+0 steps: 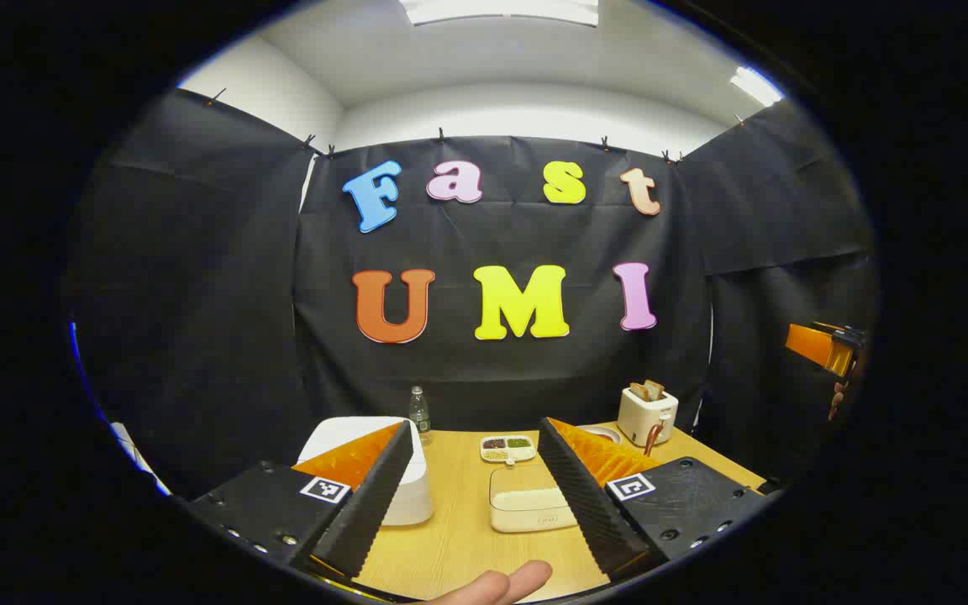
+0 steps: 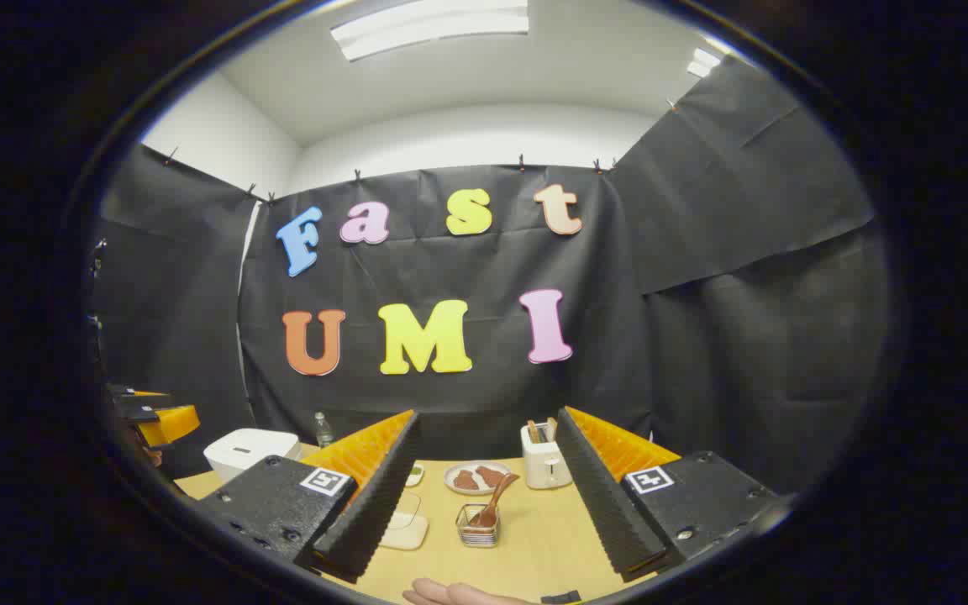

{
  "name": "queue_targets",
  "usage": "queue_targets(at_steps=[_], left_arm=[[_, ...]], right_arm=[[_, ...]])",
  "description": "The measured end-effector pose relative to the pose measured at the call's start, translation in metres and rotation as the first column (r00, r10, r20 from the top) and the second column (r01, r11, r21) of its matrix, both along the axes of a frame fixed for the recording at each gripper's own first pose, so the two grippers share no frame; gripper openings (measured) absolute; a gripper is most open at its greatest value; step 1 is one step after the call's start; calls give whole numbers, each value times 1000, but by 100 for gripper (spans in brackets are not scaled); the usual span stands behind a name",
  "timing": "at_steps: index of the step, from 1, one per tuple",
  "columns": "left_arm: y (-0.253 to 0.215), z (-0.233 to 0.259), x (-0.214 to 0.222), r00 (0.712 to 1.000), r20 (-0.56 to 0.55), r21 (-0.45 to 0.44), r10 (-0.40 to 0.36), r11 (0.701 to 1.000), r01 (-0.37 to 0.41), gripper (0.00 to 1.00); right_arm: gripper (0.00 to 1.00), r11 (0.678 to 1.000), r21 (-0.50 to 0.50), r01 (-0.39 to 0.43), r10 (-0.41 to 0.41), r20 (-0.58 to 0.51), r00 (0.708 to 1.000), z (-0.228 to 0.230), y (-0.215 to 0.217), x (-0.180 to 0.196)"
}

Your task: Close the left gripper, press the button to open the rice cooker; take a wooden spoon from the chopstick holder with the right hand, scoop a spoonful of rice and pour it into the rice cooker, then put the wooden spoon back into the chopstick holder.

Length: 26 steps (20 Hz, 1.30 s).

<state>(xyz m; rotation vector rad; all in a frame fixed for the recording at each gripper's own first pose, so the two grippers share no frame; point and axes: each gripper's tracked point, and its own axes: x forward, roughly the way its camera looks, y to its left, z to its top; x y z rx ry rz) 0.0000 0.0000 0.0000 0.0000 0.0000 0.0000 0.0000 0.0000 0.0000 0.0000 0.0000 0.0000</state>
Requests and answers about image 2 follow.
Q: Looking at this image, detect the clear plastic box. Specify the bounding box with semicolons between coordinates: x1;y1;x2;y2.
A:
379;492;430;551

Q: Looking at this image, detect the wire chopstick holder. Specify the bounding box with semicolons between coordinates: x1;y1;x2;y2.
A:
455;502;502;549

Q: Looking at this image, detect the white toaster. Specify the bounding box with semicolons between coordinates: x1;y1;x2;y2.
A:
521;424;573;490

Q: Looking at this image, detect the black backdrop cloth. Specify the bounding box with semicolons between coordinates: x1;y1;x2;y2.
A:
89;55;892;497

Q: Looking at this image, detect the white rice cooker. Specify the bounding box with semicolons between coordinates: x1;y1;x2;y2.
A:
203;429;302;484

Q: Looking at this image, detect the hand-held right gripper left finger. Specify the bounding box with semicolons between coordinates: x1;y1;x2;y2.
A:
197;410;423;585

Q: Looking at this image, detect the round white plate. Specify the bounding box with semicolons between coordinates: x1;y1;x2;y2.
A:
444;461;512;495

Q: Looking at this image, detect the long ceiling light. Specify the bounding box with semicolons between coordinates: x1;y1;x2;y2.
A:
331;0;529;61

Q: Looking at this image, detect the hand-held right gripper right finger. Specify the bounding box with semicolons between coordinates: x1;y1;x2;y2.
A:
555;407;787;582

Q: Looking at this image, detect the brown wooden spoon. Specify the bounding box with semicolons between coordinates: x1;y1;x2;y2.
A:
469;473;520;529

